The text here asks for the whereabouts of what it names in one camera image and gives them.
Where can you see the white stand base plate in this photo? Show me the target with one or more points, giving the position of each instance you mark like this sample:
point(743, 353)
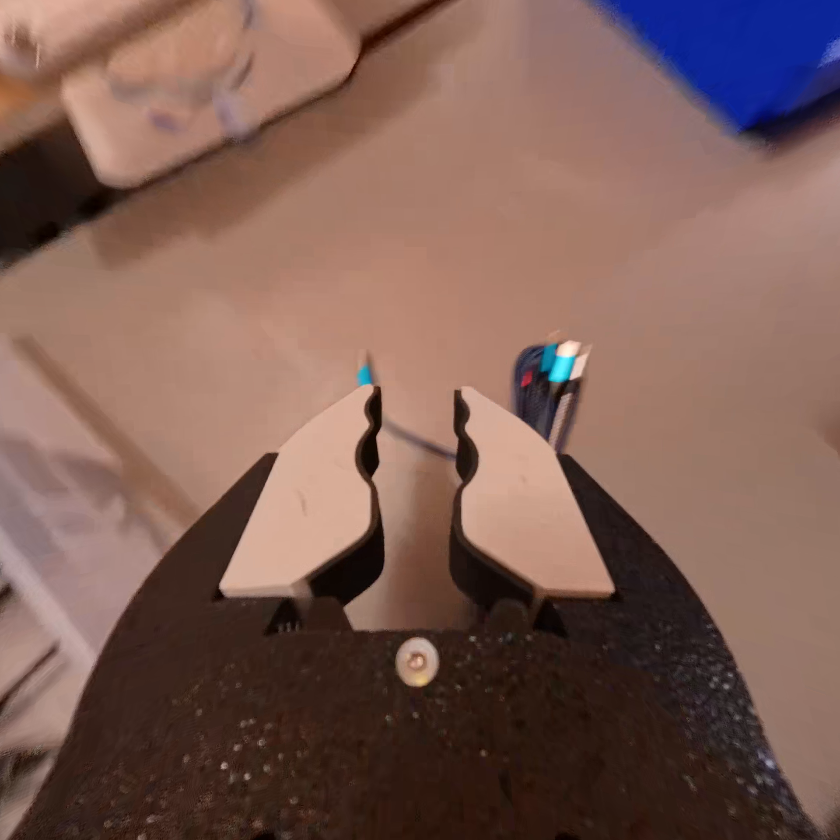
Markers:
point(197, 98)

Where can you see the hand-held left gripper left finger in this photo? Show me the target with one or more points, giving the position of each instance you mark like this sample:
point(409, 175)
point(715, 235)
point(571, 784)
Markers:
point(315, 505)

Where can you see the blue plastic bin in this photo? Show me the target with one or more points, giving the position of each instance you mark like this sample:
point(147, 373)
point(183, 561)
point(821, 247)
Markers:
point(722, 52)

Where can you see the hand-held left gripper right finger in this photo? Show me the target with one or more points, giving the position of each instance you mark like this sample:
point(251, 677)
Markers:
point(531, 518)

